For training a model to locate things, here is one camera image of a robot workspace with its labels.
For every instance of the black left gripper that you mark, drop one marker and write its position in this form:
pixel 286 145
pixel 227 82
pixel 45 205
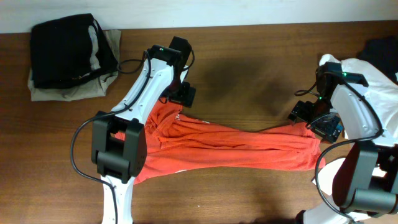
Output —
pixel 185 94

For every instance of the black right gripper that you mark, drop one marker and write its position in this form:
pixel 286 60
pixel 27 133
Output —
pixel 301 112

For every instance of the orange FRAM t-shirt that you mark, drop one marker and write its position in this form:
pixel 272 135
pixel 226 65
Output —
pixel 178 143

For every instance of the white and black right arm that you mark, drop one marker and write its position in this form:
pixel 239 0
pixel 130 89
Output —
pixel 365 185

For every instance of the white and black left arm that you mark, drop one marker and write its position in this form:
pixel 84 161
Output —
pixel 119 148

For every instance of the white t-shirt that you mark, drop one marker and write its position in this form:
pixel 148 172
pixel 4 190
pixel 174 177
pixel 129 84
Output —
pixel 381 93

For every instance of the folded beige garment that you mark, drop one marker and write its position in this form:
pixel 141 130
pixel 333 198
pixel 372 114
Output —
pixel 92 89

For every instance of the dark garment at right edge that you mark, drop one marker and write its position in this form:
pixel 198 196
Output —
pixel 382 54

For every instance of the folded black garment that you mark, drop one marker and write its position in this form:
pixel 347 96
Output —
pixel 69 52

